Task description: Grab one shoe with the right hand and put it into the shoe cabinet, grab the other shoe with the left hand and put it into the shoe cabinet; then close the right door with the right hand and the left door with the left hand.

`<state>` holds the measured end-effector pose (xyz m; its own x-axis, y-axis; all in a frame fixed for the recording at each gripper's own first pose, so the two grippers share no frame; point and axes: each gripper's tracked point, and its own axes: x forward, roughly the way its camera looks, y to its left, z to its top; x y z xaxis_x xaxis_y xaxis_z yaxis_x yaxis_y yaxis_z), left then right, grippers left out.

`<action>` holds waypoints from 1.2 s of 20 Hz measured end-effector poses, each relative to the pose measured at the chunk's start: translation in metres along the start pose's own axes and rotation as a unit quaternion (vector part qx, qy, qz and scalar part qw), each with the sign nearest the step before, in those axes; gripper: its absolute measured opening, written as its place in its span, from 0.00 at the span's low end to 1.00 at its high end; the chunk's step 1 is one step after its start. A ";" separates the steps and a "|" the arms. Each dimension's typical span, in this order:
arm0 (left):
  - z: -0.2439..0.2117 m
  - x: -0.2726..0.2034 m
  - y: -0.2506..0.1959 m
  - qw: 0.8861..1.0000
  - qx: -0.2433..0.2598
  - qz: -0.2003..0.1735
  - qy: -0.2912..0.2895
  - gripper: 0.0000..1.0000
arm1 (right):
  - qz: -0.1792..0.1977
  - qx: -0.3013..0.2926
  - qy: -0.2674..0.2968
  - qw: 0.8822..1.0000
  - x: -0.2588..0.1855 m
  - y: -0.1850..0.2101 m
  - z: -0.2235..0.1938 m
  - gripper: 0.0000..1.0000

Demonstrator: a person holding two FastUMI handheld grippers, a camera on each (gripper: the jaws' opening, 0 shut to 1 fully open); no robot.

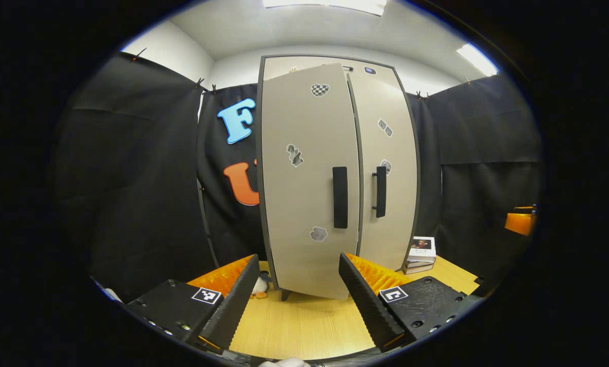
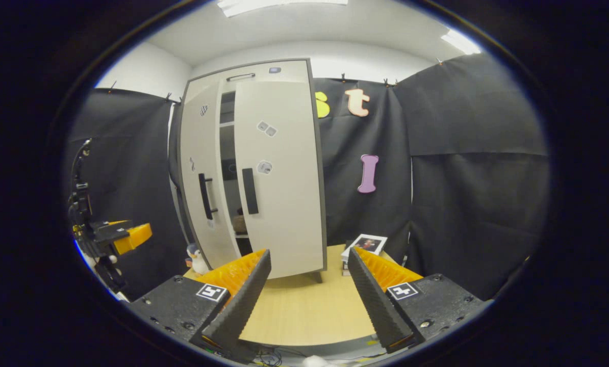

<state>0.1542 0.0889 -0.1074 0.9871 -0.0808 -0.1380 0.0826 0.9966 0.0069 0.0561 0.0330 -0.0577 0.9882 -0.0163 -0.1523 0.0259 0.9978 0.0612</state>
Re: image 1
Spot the ceiling light panel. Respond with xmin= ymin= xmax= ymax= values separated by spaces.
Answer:
xmin=263 ymin=0 xmax=388 ymax=16
xmin=456 ymin=43 xmax=499 ymax=77

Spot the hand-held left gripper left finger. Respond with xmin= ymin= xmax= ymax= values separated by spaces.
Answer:
xmin=126 ymin=254 xmax=261 ymax=352

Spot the white cloth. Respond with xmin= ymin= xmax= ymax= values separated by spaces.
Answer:
xmin=258 ymin=358 xmax=311 ymax=367

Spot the black backdrop cloth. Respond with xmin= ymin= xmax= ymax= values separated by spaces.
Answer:
xmin=52 ymin=51 xmax=545 ymax=301

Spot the white shoe cabinet door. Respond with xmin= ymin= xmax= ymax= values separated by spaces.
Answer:
xmin=261 ymin=63 xmax=361 ymax=301
xmin=348 ymin=74 xmax=420 ymax=273

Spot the white grey shoe cabinet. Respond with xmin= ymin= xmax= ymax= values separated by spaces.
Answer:
xmin=256 ymin=54 xmax=421 ymax=301

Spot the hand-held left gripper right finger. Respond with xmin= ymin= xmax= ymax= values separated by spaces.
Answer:
xmin=338 ymin=252 xmax=481 ymax=353

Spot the small plush toy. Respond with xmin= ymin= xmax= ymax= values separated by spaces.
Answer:
xmin=251 ymin=272 xmax=273 ymax=299

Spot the white cover book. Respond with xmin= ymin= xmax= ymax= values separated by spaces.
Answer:
xmin=408 ymin=236 xmax=437 ymax=264

